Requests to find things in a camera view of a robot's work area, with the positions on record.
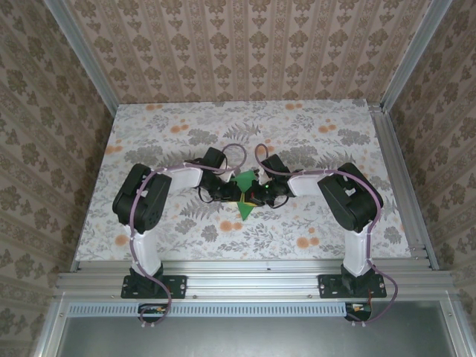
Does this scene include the green paper sheet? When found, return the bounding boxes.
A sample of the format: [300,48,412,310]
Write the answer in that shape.
[229,169,262,223]

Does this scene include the floral patterned table cover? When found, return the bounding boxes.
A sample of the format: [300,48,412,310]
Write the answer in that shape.
[74,99,414,261]

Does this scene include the grey metal panel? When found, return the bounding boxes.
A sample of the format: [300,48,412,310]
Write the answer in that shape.
[55,315,462,357]

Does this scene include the black connector board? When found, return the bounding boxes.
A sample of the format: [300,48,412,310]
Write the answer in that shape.
[138,303,168,323]
[344,301,373,321]

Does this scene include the thin black cable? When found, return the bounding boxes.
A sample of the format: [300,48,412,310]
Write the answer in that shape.
[196,185,216,204]
[267,193,295,209]

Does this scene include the aluminium frame beam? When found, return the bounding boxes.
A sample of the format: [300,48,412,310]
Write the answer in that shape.
[55,260,454,300]

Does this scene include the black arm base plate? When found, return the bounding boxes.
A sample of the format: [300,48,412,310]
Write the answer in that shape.
[120,274,187,300]
[318,274,387,300]

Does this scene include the grey slotted cable duct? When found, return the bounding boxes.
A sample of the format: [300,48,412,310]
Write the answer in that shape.
[68,301,373,318]

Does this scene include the aluminium side rail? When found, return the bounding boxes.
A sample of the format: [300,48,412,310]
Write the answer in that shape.
[367,103,440,271]

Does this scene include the aluminium frame post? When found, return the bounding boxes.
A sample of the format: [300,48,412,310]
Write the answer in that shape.
[43,0,120,115]
[381,0,447,112]

